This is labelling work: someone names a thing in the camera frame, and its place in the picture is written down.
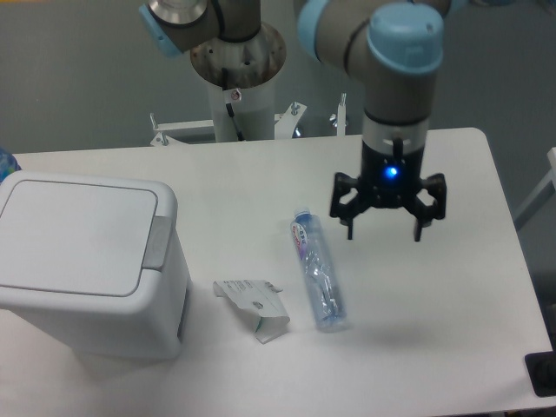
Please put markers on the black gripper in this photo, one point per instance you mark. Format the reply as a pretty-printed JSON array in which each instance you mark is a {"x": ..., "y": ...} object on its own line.
[{"x": 388, "y": 182}]

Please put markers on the clear plastic water bottle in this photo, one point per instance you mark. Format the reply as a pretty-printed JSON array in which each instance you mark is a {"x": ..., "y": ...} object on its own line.
[{"x": 321, "y": 281}]

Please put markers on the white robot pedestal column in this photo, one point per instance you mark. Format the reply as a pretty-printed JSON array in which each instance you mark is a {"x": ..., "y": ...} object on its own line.
[{"x": 245, "y": 71}]

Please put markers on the blue patterned object left edge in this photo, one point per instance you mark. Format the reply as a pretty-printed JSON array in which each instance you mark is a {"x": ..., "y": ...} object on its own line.
[{"x": 8, "y": 164}]

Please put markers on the white frame right edge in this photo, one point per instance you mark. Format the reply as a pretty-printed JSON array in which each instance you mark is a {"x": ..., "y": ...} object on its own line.
[{"x": 538, "y": 197}]

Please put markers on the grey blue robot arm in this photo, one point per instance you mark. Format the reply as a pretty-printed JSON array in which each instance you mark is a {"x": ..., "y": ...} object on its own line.
[{"x": 394, "y": 48}]

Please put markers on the white plastic trash can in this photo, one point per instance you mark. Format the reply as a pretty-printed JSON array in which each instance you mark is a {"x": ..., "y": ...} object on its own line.
[{"x": 94, "y": 262}]

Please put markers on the white metal base frame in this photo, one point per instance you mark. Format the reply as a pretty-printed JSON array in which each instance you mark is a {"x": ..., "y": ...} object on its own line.
[{"x": 233, "y": 123}]

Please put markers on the black clamp table corner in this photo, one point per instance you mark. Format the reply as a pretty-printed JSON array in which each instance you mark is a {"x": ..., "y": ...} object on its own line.
[{"x": 541, "y": 369}]

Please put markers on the crumpled white paper carton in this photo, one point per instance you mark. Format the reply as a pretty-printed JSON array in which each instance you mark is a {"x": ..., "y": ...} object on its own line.
[{"x": 258, "y": 305}]

